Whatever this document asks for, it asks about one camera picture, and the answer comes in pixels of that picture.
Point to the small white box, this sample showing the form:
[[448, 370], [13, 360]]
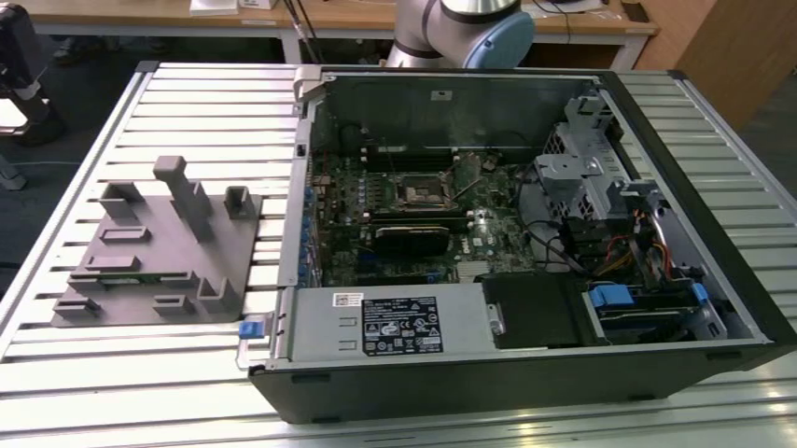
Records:
[[257, 3]]

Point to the grey plastic case latch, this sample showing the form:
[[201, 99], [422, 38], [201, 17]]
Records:
[[306, 81]]

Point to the silver chipset heatsink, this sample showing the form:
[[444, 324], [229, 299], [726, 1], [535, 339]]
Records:
[[472, 268]]

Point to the grey shoe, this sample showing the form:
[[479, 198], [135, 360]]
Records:
[[65, 49]]

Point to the wooden cabinet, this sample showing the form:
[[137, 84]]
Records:
[[734, 46]]

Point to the black plastic holder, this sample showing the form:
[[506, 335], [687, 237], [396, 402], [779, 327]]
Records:
[[585, 235]]

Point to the wooden desk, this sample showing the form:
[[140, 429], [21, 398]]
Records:
[[124, 21]]

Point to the large white box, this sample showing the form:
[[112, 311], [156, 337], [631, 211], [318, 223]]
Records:
[[211, 5]]

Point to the green motherboard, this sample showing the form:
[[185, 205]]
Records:
[[498, 233]]

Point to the silver metal drive cage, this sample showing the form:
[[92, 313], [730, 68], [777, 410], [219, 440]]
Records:
[[563, 170]]

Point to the blue disk carrier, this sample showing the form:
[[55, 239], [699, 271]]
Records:
[[606, 298]]

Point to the black graphics card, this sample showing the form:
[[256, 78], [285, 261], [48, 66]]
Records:
[[411, 240]]

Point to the grey stand foot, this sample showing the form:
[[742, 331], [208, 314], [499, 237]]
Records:
[[12, 181]]

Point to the grey parts rack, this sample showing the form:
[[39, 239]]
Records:
[[180, 261]]

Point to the black open PC case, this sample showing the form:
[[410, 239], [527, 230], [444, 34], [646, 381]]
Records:
[[498, 387]]

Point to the silver power supply unit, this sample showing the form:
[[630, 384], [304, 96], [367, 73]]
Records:
[[318, 326]]

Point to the white wall sticker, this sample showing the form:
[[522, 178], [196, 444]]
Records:
[[440, 95]]

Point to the green RAM stick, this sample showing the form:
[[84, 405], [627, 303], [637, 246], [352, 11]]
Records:
[[145, 279], [420, 226]]

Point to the grey plastic drive bracket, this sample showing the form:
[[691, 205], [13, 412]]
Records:
[[631, 189]]

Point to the blue case latch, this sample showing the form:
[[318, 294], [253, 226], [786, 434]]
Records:
[[252, 329]]

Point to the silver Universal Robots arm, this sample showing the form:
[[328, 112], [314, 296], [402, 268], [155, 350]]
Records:
[[430, 32]]

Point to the CPU socket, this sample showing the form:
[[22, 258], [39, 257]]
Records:
[[423, 191]]

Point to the black plastic shroud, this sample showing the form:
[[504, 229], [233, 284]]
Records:
[[535, 312]]

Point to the black device on desk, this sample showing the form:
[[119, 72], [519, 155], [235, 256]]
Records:
[[635, 11]]

